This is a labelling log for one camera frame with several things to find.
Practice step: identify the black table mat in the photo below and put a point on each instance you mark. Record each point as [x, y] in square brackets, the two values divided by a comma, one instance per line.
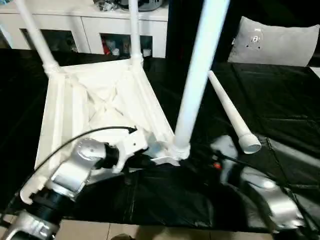
[275, 100]

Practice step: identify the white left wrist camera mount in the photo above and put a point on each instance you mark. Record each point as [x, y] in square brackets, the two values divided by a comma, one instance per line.
[130, 145]

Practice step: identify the white plastic table top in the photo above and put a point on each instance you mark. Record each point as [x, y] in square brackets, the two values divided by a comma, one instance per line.
[75, 100]

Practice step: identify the grey pillow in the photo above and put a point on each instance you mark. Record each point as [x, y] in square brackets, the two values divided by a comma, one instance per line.
[275, 45]

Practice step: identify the white plastic table leg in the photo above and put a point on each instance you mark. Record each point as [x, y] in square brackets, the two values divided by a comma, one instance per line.
[135, 30]
[197, 75]
[40, 42]
[232, 112]

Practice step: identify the white glass-door cabinet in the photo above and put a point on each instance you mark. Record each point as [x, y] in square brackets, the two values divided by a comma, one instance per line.
[75, 22]

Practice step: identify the small white jar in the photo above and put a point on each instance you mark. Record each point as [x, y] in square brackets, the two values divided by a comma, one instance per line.
[116, 51]
[147, 52]

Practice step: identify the grey pot on cabinet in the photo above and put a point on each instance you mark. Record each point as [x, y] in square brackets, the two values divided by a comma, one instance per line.
[150, 5]

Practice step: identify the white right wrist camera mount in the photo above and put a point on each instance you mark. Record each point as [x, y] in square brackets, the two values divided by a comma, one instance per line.
[226, 147]

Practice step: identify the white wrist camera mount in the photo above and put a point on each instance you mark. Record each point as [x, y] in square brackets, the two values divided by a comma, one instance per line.
[226, 147]
[130, 145]

